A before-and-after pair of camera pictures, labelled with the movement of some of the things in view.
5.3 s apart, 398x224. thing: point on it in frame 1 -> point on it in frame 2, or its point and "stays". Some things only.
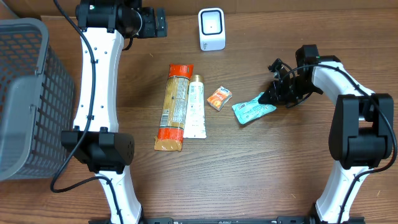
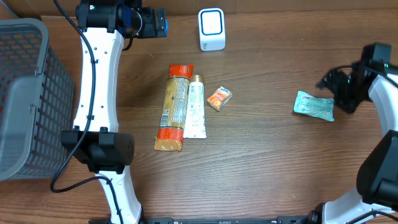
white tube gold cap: (194, 125) stays
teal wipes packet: (245, 111) -> (321, 108)
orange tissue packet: (220, 98) stays
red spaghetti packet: (174, 110) stays
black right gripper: (276, 92) -> (330, 82)
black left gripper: (154, 30) stays
